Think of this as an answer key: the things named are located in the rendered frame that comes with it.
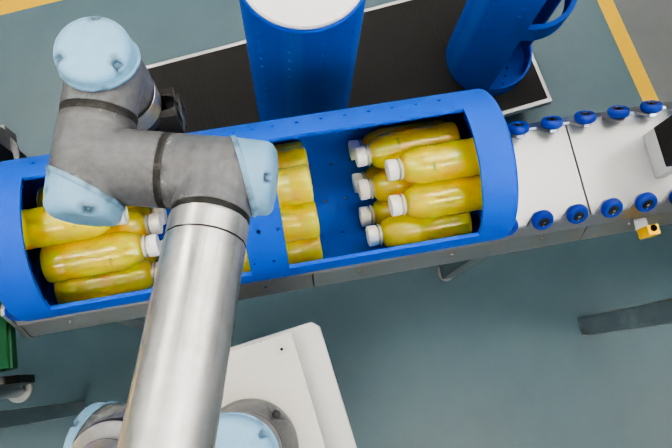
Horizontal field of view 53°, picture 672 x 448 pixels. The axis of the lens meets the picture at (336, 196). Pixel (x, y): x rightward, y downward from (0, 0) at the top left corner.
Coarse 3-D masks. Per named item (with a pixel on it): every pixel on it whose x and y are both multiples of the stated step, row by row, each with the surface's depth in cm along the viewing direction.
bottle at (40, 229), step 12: (24, 216) 113; (36, 216) 112; (48, 216) 112; (24, 228) 112; (36, 228) 112; (48, 228) 112; (60, 228) 112; (72, 228) 112; (84, 228) 113; (96, 228) 114; (108, 228) 115; (24, 240) 112; (36, 240) 113; (48, 240) 113; (60, 240) 114; (72, 240) 114
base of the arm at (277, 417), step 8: (240, 400) 105; (248, 400) 104; (256, 400) 104; (264, 400) 106; (224, 408) 104; (232, 408) 102; (240, 408) 101; (248, 408) 101; (256, 408) 101; (264, 408) 102; (272, 408) 104; (264, 416) 99; (272, 416) 105; (280, 416) 104; (272, 424) 97; (280, 424) 101; (288, 424) 103; (280, 432) 99; (288, 432) 101; (288, 440) 100; (296, 440) 103
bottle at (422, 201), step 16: (416, 192) 121; (432, 192) 121; (448, 192) 121; (464, 192) 121; (480, 192) 121; (416, 208) 121; (432, 208) 121; (448, 208) 121; (464, 208) 122; (480, 208) 123
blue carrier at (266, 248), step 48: (432, 96) 123; (480, 96) 120; (336, 144) 135; (480, 144) 113; (0, 192) 108; (336, 192) 139; (0, 240) 106; (336, 240) 134; (432, 240) 120; (480, 240) 123; (0, 288) 108; (48, 288) 129
